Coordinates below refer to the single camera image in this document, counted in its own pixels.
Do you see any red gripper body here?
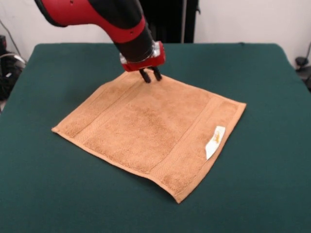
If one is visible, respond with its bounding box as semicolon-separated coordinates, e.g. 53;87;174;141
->
119;40;167;73

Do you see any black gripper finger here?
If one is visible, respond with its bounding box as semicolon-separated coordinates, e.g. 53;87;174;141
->
152;67;163;82
138;69;152;84

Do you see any tan terry towel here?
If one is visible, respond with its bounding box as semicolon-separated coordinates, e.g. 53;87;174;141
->
51;71;247;204

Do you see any dark green table cloth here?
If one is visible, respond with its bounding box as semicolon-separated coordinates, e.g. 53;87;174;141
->
0;42;311;233

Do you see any black rounded floor base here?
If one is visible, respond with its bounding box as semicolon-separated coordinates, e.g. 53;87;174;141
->
0;50;26;100
295;56;311;92

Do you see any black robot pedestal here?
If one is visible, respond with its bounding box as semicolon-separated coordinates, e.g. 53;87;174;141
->
143;0;202;44

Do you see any grey cable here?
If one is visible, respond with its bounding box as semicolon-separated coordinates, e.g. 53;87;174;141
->
0;19;27;64

